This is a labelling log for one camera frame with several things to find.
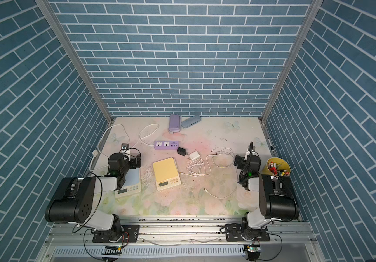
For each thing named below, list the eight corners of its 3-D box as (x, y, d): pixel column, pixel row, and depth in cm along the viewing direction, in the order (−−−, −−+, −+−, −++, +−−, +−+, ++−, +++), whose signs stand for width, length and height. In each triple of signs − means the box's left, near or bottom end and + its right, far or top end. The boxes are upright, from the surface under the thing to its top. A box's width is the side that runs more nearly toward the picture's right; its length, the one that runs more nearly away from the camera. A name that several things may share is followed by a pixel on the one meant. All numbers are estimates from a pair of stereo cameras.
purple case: (168, 132, 115) (167, 129, 113) (170, 117, 125) (169, 114, 123) (179, 132, 115) (179, 129, 113) (181, 117, 125) (180, 114, 123)
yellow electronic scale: (157, 191, 88) (156, 189, 86) (153, 164, 99) (152, 162, 96) (181, 184, 91) (181, 182, 88) (175, 159, 101) (174, 156, 99)
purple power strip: (154, 149, 106) (153, 146, 103) (155, 143, 109) (154, 140, 107) (178, 149, 106) (178, 146, 104) (179, 143, 109) (178, 140, 107)
